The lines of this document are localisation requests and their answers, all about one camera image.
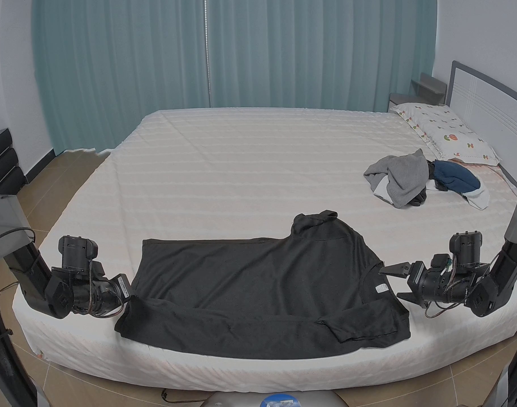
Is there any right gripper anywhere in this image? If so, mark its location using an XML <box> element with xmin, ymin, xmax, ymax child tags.
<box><xmin>379</xmin><ymin>261</ymin><xmax>468</xmax><ymax>309</ymax></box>

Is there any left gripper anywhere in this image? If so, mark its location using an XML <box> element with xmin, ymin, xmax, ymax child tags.
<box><xmin>77</xmin><ymin>274</ymin><xmax>133</xmax><ymax>317</ymax></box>

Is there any black T-shirt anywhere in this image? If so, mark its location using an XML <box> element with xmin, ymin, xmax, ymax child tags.
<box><xmin>114</xmin><ymin>209</ymin><xmax>412</xmax><ymax>360</ymax></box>

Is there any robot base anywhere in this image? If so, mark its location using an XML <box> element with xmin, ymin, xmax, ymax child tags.
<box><xmin>203</xmin><ymin>390</ymin><xmax>344</xmax><ymax>407</ymax></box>

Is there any pile of clothes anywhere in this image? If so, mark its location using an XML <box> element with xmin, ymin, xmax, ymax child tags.
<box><xmin>364</xmin><ymin>148</ymin><xmax>491</xmax><ymax>210</ymax></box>

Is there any bed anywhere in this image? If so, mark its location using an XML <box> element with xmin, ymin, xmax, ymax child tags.
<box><xmin>12</xmin><ymin>60</ymin><xmax>517</xmax><ymax>393</ymax></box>

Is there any white printed pillow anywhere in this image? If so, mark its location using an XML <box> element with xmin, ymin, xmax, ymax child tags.
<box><xmin>389</xmin><ymin>102</ymin><xmax>502</xmax><ymax>166</ymax></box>

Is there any black chest of drawers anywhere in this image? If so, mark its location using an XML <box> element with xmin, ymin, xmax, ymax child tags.
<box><xmin>0</xmin><ymin>128</ymin><xmax>29</xmax><ymax>196</ymax></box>

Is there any grey bedside table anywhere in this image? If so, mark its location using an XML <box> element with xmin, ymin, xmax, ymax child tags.
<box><xmin>389</xmin><ymin>72</ymin><xmax>447</xmax><ymax>111</ymax></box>

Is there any blue-green curtain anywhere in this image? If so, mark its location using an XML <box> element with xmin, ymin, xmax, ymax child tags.
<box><xmin>31</xmin><ymin>0</ymin><xmax>211</xmax><ymax>153</ymax></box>
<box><xmin>205</xmin><ymin>0</ymin><xmax>437</xmax><ymax>112</ymax></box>

